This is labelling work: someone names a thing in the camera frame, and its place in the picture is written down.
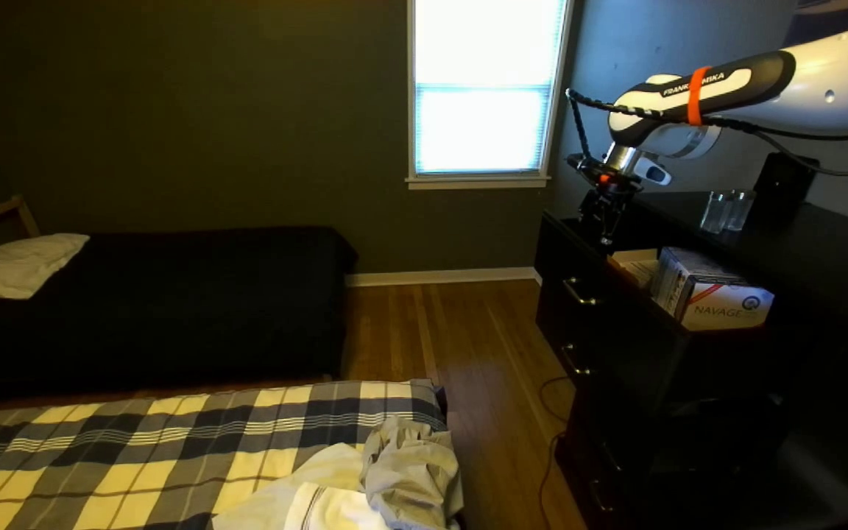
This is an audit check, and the beige paper item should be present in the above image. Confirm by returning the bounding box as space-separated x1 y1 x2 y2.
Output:
609 246 663 287

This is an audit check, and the white pillow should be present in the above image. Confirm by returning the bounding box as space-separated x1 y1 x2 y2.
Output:
0 230 90 304

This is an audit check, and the orange strap band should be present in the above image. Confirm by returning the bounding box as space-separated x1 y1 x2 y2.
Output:
685 64 712 127

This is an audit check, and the wall picture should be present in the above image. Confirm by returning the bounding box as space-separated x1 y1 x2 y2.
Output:
793 0 848 28

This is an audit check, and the black stand object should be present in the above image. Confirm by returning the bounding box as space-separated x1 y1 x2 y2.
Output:
751 149 821 215

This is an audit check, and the bright white-framed window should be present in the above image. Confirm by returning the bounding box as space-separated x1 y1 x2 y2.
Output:
402 0 581 192

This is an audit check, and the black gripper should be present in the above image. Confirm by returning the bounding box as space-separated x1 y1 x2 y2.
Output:
581 180 638 246

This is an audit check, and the white cardboard box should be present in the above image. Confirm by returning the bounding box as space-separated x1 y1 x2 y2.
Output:
682 279 778 332

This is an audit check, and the white crumpled clothes pile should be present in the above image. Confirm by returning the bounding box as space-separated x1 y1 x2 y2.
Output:
213 419 464 530

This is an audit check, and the yellow black plaid blanket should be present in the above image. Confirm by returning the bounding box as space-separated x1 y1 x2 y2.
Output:
0 377 450 530

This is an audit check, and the black dresser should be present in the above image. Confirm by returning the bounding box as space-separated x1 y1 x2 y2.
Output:
532 180 848 530

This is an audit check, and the white baseboard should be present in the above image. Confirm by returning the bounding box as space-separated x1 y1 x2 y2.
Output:
346 264 544 290

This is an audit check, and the black dresser drawer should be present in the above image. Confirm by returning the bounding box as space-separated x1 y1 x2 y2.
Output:
536 208 788 395

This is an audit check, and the black covered bed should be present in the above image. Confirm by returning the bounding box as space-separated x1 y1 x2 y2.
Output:
0 224 360 407

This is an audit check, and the metal drawer handle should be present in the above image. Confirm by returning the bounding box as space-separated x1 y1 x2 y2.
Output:
557 336 595 380

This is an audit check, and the grey plastic packet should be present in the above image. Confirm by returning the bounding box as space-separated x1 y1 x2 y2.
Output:
653 243 719 318

